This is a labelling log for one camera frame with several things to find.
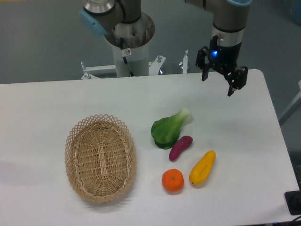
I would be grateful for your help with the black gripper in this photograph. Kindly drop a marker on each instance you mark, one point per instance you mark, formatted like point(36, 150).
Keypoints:
point(223, 59)

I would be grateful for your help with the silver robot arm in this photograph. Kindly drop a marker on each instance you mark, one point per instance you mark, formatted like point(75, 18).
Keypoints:
point(129, 31)

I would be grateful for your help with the green bok choy vegetable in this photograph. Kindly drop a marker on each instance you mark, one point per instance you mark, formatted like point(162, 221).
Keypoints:
point(165, 132)

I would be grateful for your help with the purple sweet potato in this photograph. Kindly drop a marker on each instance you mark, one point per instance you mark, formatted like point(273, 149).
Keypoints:
point(180, 146)

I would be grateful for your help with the orange tangerine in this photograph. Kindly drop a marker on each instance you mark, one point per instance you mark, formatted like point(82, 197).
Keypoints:
point(172, 180)

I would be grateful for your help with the woven wicker basket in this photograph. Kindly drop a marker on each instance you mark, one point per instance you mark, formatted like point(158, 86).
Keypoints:
point(100, 158)

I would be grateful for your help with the black device at table edge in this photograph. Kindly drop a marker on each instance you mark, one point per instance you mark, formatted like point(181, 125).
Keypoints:
point(293, 201)

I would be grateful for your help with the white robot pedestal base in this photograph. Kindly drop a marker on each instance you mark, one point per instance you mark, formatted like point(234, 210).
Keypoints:
point(127, 63)

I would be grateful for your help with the white frame at right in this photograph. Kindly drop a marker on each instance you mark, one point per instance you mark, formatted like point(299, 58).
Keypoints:
point(289, 110)

